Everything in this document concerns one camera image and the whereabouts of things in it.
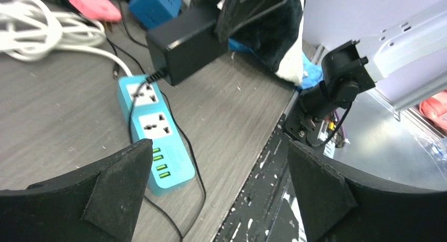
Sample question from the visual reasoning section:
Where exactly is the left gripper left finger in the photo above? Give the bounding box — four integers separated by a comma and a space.
1, 139, 153, 241

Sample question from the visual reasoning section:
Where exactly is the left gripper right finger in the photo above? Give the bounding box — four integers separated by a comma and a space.
287, 141, 446, 241

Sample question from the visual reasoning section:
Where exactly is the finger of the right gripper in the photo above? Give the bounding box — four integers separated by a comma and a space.
215, 0, 287, 42

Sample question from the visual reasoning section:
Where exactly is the black power adapter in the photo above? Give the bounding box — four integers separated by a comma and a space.
146, 5, 228, 86

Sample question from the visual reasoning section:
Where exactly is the teal usb power strip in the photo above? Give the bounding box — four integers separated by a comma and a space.
117, 75, 196, 196

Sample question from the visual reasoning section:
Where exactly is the blue cube socket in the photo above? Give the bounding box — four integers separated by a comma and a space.
129, 0, 182, 29

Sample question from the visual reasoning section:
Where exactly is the pink plug adapter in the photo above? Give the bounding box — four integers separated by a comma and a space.
68, 0, 122, 23

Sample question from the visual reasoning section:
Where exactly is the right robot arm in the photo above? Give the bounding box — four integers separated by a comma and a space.
216, 0, 446, 148

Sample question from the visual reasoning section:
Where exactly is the checkered black white pillow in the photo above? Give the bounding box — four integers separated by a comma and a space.
171, 0, 306, 86

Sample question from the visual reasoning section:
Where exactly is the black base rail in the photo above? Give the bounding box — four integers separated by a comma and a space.
211, 90, 308, 242

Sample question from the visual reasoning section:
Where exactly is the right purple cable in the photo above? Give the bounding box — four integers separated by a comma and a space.
332, 109, 350, 143

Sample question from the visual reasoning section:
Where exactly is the white thick coiled cable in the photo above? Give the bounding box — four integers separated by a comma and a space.
0, 0, 134, 77

